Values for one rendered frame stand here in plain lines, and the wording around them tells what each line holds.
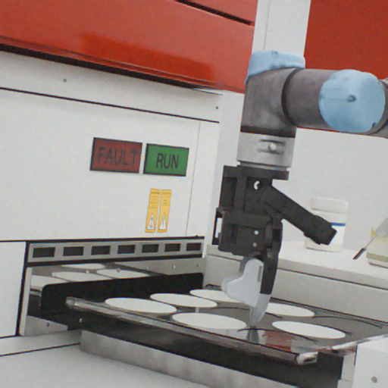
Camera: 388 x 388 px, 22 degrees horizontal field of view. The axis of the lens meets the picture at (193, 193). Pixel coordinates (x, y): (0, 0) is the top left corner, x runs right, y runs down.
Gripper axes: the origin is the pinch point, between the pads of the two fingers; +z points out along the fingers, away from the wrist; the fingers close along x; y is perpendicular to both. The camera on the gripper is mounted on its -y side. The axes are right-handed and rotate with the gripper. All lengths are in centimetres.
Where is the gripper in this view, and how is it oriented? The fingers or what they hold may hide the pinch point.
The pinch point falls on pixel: (259, 317)
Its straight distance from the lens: 139.0
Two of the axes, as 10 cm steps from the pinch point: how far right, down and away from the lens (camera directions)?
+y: -9.8, -1.2, -1.5
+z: -1.2, 9.9, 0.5
